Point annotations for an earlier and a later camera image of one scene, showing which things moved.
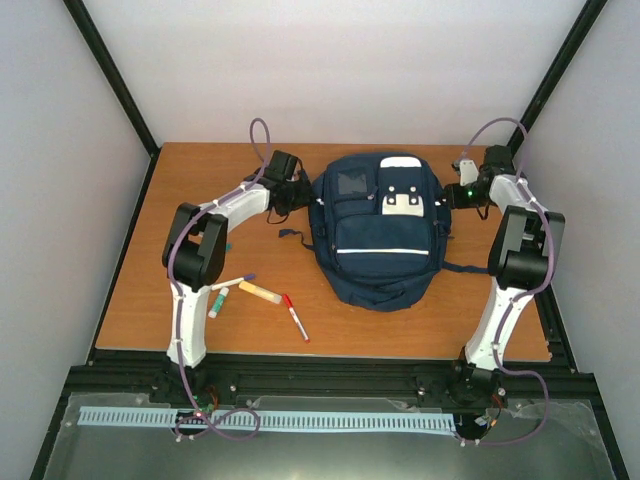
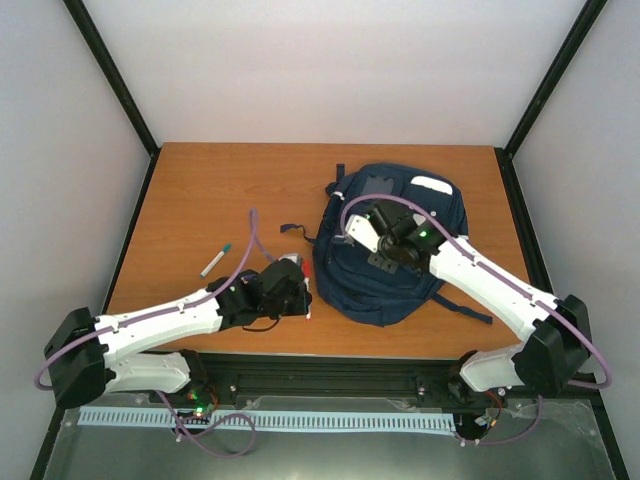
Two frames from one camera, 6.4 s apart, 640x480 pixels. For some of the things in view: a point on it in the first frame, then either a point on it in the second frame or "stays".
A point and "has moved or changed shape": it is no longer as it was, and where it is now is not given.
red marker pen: (296, 317) -> (306, 275)
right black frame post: (560, 70) stays
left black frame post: (105, 60) stays
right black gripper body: (468, 200) -> (387, 265)
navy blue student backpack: (380, 227) has moved or changed shape
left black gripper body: (294, 200) -> (277, 307)
